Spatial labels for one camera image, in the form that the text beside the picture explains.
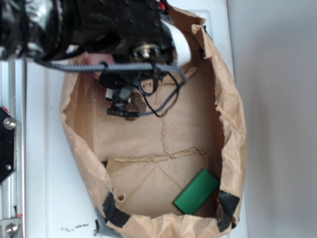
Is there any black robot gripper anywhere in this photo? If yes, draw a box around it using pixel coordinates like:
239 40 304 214
62 0 191 117

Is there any pink plush bunny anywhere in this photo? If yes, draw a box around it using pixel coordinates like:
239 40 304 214
81 53 115 65

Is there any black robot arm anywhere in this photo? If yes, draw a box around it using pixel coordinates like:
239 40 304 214
0 0 191 118

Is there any brown crumbly block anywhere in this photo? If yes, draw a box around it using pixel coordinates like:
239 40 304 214
125 92 147 113

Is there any brown paper bag tray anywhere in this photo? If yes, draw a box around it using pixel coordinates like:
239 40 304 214
60 7 247 238

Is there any green rectangular block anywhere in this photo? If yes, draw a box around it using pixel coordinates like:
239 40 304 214
173 169 220 215

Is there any grey braided cable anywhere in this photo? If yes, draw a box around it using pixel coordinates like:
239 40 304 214
34 58 188 117

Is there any aluminium frame rail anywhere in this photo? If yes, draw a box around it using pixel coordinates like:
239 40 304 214
0 59 27 238

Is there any black metal bracket plate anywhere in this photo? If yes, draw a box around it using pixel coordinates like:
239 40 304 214
0 107 16 185

